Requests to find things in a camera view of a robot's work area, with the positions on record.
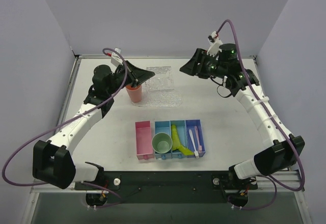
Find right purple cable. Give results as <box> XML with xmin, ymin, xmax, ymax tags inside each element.
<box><xmin>216</xmin><ymin>19</ymin><xmax>306</xmax><ymax>210</ymax></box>

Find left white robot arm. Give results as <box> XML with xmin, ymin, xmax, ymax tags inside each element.
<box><xmin>32</xmin><ymin>62</ymin><xmax>155</xmax><ymax>189</ymax></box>

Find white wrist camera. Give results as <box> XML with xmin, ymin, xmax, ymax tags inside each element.
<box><xmin>207</xmin><ymin>31</ymin><xmax>223</xmax><ymax>57</ymax></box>
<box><xmin>111</xmin><ymin>52</ymin><xmax>123</xmax><ymax>67</ymax></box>

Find pink storage bin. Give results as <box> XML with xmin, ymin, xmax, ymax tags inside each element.
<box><xmin>135</xmin><ymin>121</ymin><xmax>154</xmax><ymax>160</ymax></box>

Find green plastic cup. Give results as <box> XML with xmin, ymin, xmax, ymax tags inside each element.
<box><xmin>152</xmin><ymin>132</ymin><xmax>173</xmax><ymax>154</ymax></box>

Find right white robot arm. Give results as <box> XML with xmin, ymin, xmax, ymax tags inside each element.
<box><xmin>179</xmin><ymin>43</ymin><xmax>305</xmax><ymax>179</ymax></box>

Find clear textured oval tray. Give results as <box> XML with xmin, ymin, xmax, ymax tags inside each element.
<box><xmin>132</xmin><ymin>90</ymin><xmax>182</xmax><ymax>107</ymax></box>

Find white toothbrush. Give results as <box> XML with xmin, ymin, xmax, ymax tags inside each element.
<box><xmin>188</xmin><ymin>129</ymin><xmax>199</xmax><ymax>158</ymax></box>

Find purple-blue storage bin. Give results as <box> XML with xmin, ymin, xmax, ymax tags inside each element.
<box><xmin>185</xmin><ymin>120</ymin><xmax>206</xmax><ymax>157</ymax></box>

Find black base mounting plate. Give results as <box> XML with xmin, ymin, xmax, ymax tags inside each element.
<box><xmin>73</xmin><ymin>170</ymin><xmax>259</xmax><ymax>207</ymax></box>

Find light blue bin left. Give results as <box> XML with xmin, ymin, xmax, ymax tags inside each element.
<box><xmin>154</xmin><ymin>121</ymin><xmax>172</xmax><ymax>160</ymax></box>

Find pink toothbrush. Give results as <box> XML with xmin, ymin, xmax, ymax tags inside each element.
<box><xmin>195</xmin><ymin>126</ymin><xmax>202</xmax><ymax>153</ymax></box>

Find light blue bin middle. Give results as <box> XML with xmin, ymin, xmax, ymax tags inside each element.
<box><xmin>171</xmin><ymin>120</ymin><xmax>188</xmax><ymax>159</ymax></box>

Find clear textured plastic box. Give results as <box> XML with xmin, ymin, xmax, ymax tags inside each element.
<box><xmin>143</xmin><ymin>66</ymin><xmax>175</xmax><ymax>93</ymax></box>

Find orange plastic cup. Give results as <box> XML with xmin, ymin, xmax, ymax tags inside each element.
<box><xmin>125</xmin><ymin>85</ymin><xmax>142</xmax><ymax>103</ymax></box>

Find yellow-green toothpaste tube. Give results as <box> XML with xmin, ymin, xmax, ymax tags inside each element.
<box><xmin>172</xmin><ymin>145</ymin><xmax>194</xmax><ymax>156</ymax></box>
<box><xmin>171</xmin><ymin>124</ymin><xmax>181</xmax><ymax>151</ymax></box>

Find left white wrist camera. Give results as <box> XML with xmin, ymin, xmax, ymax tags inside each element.
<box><xmin>111</xmin><ymin>52</ymin><xmax>123</xmax><ymax>67</ymax></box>

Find light blue bin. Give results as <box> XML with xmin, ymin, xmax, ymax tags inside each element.
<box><xmin>154</xmin><ymin>121</ymin><xmax>172</xmax><ymax>160</ymax></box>
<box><xmin>171</xmin><ymin>120</ymin><xmax>188</xmax><ymax>159</ymax></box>

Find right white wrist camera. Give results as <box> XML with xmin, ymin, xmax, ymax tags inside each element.
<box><xmin>207</xmin><ymin>31</ymin><xmax>223</xmax><ymax>57</ymax></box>

